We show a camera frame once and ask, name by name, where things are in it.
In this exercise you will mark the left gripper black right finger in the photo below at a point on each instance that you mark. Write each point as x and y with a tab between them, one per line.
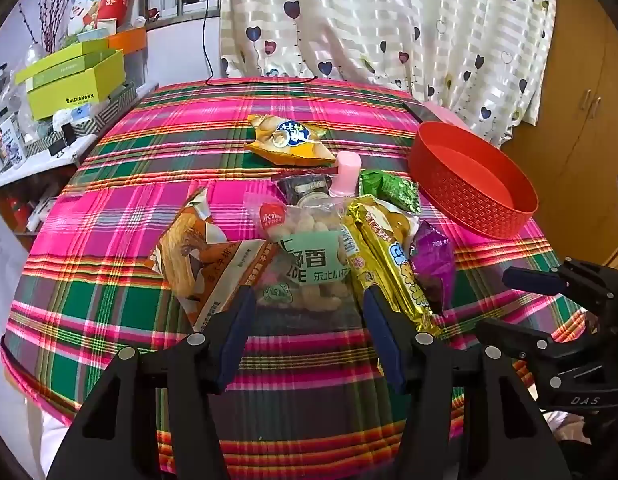
504	434

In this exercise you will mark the red round plastic basket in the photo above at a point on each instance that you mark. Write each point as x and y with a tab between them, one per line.
471	181

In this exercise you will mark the yellow chip snack bag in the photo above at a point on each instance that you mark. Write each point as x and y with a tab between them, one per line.
288	142

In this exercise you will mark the black smartphone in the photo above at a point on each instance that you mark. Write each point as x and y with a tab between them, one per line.
420	112

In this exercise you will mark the pink plastic stool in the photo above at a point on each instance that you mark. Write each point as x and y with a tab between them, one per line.
445	115

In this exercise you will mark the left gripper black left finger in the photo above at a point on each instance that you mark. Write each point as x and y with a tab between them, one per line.
114	435

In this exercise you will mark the orange storage box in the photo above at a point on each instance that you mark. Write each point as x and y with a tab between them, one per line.
129	41

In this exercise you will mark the clear peanut snack bag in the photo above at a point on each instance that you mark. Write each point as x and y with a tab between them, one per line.
307	284

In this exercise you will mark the gold rice bar packet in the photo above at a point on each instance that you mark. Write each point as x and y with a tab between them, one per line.
374	236

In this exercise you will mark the pink jelly cup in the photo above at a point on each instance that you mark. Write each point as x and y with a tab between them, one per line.
345	181

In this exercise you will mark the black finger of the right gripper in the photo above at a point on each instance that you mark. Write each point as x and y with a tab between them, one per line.
534	280
525	343

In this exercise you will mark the white side shelf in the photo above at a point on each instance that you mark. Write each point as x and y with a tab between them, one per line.
22	188

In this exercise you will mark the orange white snack bag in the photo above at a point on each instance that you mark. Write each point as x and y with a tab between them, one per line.
201	266

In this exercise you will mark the wooden wardrobe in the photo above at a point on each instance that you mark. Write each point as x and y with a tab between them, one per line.
571	153

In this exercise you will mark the lime green box stack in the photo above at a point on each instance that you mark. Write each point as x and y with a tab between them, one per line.
86	72

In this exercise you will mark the heart pattern white curtain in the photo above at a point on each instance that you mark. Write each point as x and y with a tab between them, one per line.
482	59

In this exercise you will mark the dark plum snack packet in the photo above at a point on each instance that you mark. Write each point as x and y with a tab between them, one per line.
300	189

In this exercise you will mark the purple snack packet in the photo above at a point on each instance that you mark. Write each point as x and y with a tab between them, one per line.
432	260

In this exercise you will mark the green pea snack bag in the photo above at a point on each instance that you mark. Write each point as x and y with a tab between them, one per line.
399	191

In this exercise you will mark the black patterned tray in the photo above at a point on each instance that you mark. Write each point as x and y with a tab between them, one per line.
86	119

